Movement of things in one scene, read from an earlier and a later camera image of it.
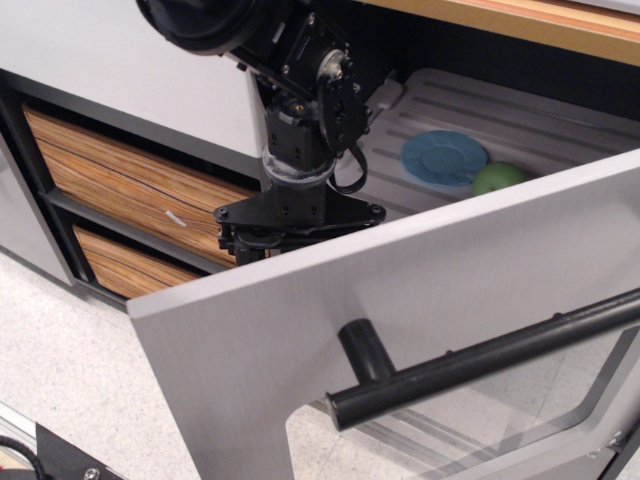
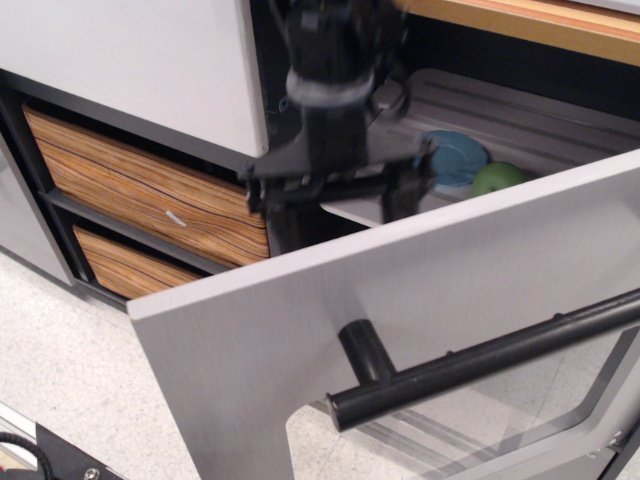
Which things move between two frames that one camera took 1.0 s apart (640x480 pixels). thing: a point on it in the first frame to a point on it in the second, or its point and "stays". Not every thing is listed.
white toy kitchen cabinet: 118,148 stays
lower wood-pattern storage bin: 129,267 stays
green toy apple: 496,174 stays
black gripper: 284,217 to 337,156
